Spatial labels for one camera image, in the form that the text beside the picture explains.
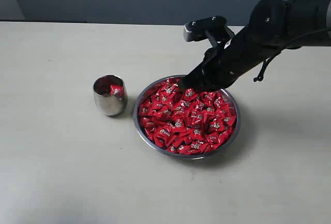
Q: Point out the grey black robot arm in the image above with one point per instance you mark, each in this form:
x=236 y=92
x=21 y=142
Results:
x=274 y=26

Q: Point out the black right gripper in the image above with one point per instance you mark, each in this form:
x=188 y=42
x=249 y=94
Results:
x=230 y=63

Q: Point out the round stainless steel bowl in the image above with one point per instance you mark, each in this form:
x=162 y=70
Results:
x=224 y=93

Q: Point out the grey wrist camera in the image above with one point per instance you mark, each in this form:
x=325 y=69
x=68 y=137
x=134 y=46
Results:
x=214 y=29

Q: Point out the steel cup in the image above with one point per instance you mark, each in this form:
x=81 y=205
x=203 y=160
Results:
x=111 y=105

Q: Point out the red wrapped candy pile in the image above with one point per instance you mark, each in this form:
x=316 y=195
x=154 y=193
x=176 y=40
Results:
x=185 y=123

